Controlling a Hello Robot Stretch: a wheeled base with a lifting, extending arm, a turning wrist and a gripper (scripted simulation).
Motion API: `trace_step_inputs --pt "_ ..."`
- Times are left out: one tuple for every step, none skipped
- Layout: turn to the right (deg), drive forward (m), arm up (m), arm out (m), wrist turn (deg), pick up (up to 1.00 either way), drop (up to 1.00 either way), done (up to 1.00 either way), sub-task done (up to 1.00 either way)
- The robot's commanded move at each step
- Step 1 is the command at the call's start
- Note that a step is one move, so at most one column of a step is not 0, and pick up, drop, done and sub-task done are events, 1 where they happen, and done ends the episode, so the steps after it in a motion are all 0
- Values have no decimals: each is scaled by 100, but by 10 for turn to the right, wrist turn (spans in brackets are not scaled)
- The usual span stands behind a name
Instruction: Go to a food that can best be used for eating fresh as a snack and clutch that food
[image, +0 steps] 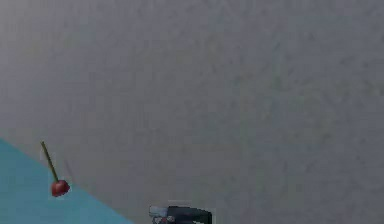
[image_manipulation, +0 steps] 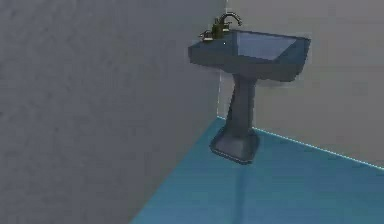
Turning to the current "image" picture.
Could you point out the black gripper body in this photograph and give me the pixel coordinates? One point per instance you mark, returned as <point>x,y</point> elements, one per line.
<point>186,215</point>

